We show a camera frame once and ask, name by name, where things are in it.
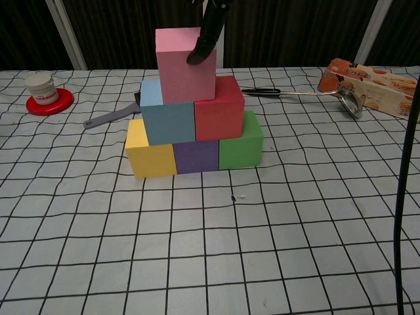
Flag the white black-grid tablecloth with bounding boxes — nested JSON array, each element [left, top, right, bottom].
[[0, 65, 420, 315]]

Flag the yellow foam cube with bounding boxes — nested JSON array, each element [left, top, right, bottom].
[[125, 118, 178, 179]]

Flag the red foam cube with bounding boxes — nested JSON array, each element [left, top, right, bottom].
[[194, 75, 245, 142]]

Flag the orange biscuit box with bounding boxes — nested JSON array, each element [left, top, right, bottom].
[[317, 58, 420, 119]]

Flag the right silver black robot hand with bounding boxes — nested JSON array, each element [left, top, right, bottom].
[[186, 0, 236, 65]]

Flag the black cable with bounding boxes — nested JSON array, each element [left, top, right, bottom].
[[392, 94, 420, 315]]

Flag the purple foam cube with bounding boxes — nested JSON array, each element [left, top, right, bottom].
[[173, 140, 220, 175]]

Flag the light blue foam cube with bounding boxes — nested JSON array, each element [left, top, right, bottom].
[[139, 80, 196, 146]]

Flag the green foam cube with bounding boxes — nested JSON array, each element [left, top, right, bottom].
[[218, 110, 264, 171]]

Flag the red round disc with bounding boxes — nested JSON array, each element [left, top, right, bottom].
[[26, 87, 75, 116]]

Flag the steel ladle black handle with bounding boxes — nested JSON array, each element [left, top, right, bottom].
[[241, 87, 368, 119]]

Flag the pink foam cube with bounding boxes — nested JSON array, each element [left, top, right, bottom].
[[155, 27, 218, 104]]

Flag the white plastic jar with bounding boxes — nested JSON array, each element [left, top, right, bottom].
[[24, 73, 58, 105]]

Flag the grey brush black bristles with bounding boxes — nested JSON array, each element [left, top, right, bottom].
[[83, 91, 142, 129]]

